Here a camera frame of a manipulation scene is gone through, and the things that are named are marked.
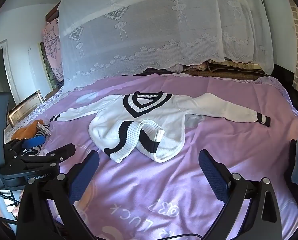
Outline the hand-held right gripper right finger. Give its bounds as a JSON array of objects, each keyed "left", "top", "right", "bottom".
[{"left": 198, "top": 149, "right": 282, "bottom": 240}]

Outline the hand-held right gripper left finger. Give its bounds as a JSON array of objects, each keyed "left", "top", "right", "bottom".
[{"left": 16, "top": 150, "right": 101, "bottom": 240}]

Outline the purple floral bed sheet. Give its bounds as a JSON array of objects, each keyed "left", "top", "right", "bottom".
[{"left": 4, "top": 86, "right": 82, "bottom": 140}]

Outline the green patterned panel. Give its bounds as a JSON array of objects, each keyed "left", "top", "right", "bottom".
[{"left": 39, "top": 41, "right": 64, "bottom": 89}]

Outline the zebra striped cloth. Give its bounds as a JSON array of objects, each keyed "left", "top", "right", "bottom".
[{"left": 19, "top": 121, "right": 52, "bottom": 157}]

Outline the wooden frame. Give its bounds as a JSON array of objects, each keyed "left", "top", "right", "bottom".
[{"left": 8, "top": 90, "right": 43, "bottom": 125}]

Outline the brown woven mat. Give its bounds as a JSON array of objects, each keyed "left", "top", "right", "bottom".
[{"left": 139, "top": 60, "right": 272, "bottom": 80}]

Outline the white black-striped knit sweater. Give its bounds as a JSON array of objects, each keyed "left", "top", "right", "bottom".
[{"left": 49, "top": 90, "right": 271, "bottom": 164}]

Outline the pink printed blanket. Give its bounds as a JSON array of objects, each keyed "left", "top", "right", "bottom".
[{"left": 38, "top": 73, "right": 298, "bottom": 240}]

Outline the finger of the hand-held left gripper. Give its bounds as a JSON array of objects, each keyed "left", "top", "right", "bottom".
[
  {"left": 4, "top": 135, "right": 45, "bottom": 157},
  {"left": 11, "top": 143, "right": 76, "bottom": 168}
]

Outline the orange cloth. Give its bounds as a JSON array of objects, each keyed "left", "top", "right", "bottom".
[{"left": 11, "top": 119, "right": 43, "bottom": 140}]

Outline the pink floral pillow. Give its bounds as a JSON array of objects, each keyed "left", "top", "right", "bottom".
[{"left": 41, "top": 17, "right": 64, "bottom": 83}]

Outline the beige folded cloth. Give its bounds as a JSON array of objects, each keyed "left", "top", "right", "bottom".
[{"left": 174, "top": 61, "right": 209, "bottom": 73}]

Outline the dark brown mesh cloth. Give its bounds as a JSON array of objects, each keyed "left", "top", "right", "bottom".
[{"left": 140, "top": 66, "right": 187, "bottom": 77}]

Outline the white lace cover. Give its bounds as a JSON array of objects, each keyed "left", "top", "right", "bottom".
[{"left": 58, "top": 0, "right": 275, "bottom": 90}]

